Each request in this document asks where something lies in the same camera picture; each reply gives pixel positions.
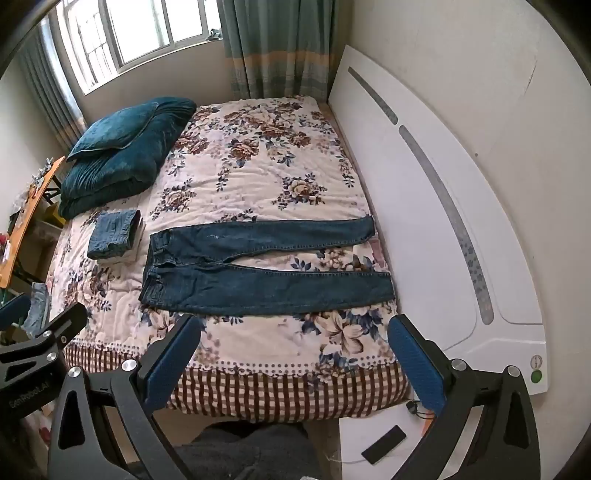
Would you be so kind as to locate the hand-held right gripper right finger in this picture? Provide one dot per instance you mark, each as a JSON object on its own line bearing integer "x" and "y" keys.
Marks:
{"x": 411, "y": 360}

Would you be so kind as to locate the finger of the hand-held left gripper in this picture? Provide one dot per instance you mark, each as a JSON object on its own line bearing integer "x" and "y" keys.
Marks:
{"x": 14, "y": 309}
{"x": 67, "y": 323}

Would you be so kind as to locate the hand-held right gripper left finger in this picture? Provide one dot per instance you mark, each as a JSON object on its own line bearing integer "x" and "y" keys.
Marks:
{"x": 178, "y": 355}

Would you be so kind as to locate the dark blue denim pants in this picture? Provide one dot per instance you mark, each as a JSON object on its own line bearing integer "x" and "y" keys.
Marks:
{"x": 258, "y": 286}

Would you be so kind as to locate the light blue denim cloth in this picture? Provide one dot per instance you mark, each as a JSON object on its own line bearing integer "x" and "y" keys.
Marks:
{"x": 37, "y": 304}

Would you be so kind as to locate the white nightstand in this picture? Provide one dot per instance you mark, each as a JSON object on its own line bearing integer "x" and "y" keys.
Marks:
{"x": 364, "y": 429}

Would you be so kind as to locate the black phone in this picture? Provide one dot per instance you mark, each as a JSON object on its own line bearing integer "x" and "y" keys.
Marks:
{"x": 383, "y": 445}

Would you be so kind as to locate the orange table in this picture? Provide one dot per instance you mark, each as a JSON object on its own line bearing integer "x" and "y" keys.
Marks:
{"x": 27, "y": 217}

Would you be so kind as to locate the folded blue jeans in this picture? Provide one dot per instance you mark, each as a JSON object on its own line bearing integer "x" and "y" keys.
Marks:
{"x": 111, "y": 233}

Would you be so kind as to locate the person's dark trouser leg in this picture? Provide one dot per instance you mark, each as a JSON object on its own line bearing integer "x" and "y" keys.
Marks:
{"x": 249, "y": 452}

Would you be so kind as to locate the white headboard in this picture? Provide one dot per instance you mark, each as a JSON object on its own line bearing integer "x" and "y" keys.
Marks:
{"x": 415, "y": 230}

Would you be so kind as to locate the teal folded duvet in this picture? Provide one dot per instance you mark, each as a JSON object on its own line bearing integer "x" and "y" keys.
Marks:
{"x": 124, "y": 175}

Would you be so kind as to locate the floral bedspread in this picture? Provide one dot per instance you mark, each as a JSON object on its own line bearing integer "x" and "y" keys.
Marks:
{"x": 258, "y": 184}

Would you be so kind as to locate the teal velvet pillow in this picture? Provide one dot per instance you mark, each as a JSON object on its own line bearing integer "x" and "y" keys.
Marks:
{"x": 115, "y": 129}

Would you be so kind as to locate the teal striped curtain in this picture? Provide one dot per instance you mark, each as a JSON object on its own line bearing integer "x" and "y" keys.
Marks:
{"x": 51, "y": 101}
{"x": 277, "y": 46}

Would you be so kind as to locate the window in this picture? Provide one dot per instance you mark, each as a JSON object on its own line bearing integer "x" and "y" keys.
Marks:
{"x": 138, "y": 27}

